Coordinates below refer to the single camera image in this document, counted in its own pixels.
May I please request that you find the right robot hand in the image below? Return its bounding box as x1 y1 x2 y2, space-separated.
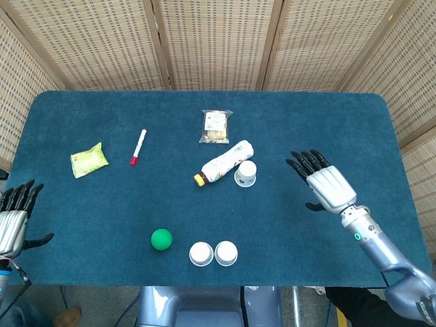
285 149 358 215

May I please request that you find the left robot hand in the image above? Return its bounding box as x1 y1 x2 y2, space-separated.
0 179 55 258

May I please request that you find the white paper cup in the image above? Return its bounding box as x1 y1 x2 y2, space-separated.
234 160 258 188
214 240 238 267
189 241 215 267

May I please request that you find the yellow-green snack packet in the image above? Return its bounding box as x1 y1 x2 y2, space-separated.
69 142 110 179

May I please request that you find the white bottle with yellow cap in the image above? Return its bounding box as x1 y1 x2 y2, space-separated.
193 139 255 187

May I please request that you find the brown shoe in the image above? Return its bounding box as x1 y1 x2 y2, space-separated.
51 307 82 327

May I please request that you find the blue table mat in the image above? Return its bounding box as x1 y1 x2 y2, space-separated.
5 89 431 287

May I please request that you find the clear snack bag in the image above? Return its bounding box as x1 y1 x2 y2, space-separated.
198 109 234 145

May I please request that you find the red and white marker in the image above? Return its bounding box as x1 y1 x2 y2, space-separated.
129 127 148 167

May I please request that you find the green ball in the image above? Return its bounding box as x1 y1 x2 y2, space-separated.
151 228 174 251

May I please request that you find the blue-grey robot torso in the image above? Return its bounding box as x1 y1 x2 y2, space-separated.
135 285 283 327

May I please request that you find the woven bamboo folding screen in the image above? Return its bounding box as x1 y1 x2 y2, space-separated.
0 0 436 260

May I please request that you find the black cable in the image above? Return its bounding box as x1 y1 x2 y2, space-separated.
0 265 33 324

